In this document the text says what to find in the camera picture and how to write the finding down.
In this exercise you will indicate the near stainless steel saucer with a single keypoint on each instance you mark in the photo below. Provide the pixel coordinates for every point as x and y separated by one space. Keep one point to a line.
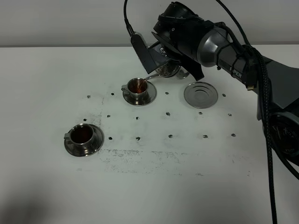
89 148

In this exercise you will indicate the stainless steel teapot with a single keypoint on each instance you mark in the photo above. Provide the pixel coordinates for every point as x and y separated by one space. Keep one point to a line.
169 70

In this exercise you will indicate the far stainless steel teacup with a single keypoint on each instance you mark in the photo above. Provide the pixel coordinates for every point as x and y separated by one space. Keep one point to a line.
136 88

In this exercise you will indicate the stainless steel teacup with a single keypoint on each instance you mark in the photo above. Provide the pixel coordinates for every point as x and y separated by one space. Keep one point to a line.
80 134
136 88

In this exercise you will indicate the stainless steel saucer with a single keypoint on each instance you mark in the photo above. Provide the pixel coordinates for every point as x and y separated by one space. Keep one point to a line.
89 148
140 99

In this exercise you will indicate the far stainless steel saucer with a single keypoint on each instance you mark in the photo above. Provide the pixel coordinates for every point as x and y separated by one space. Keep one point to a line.
140 99

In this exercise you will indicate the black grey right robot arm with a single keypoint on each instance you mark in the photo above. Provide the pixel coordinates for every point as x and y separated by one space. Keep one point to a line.
198 43

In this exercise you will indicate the steel saucer under teapot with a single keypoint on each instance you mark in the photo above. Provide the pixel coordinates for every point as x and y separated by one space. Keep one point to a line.
200 95

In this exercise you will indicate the near stainless steel teacup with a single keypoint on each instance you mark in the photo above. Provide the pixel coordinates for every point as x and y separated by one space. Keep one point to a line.
80 134

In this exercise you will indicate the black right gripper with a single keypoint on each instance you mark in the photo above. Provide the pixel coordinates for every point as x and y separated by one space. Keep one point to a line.
175 44

